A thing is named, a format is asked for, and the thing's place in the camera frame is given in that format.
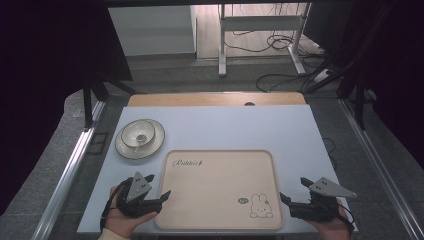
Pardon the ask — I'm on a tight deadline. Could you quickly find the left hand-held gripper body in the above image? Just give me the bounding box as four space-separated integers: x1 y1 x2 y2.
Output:
114 171 164 220

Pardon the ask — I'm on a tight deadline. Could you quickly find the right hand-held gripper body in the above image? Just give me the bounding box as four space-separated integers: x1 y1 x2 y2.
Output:
289 177 358 224

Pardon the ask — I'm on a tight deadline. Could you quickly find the person's right hand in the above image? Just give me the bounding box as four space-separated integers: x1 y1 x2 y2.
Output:
306 199 354 240

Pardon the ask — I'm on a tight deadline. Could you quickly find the person's left hand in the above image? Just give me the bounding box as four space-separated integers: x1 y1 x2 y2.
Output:
104 186 158 240

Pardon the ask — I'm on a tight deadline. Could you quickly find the white ceramic bowl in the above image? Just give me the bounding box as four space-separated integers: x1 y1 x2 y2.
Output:
114 118 166 160

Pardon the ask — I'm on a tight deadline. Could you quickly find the white ceramic spoon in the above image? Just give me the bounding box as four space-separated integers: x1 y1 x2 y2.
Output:
133 133 148 153

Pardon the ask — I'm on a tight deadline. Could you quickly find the white dark-rimmed bowl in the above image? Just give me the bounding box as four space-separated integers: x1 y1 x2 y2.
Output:
120 119 157 149

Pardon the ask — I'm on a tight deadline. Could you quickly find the beige rabbit-print tray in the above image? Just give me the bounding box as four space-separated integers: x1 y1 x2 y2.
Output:
154 149 285 232

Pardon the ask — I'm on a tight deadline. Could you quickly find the wooden desk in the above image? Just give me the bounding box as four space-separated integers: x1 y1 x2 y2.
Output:
127 92 307 108

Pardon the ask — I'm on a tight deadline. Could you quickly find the black metal stand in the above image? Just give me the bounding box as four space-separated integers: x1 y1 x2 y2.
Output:
81 73 138 129
336 64 378 131

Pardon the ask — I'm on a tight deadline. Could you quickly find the white power strip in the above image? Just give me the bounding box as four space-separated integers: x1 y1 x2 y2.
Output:
313 68 333 83

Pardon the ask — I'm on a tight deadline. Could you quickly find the dark curtain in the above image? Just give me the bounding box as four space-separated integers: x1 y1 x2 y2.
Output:
329 0 424 169
0 0 134 216

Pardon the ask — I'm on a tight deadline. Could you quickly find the white panel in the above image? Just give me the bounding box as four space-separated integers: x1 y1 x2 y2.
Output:
108 4 198 57

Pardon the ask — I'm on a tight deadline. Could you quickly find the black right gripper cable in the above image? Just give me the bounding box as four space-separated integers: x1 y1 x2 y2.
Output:
338 203 356 233

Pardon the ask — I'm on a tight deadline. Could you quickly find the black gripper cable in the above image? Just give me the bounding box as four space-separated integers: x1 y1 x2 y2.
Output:
99 178 134 233
338 203 356 233

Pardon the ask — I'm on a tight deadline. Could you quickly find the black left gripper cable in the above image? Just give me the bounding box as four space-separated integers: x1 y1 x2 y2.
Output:
99 178 134 233

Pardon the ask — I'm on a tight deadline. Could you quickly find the thin black cable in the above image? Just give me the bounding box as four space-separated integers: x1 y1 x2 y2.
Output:
321 137 338 171

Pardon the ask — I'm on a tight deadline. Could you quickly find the aluminium rail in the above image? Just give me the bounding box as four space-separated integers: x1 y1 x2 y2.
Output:
31 99 108 240
338 98 424 240

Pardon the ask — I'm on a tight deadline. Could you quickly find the black floor cable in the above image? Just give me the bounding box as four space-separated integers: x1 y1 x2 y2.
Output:
255 71 321 94
223 31 325 60

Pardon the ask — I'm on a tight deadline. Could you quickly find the white metal desk frame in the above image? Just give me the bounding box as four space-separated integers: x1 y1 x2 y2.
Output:
218 3 313 78

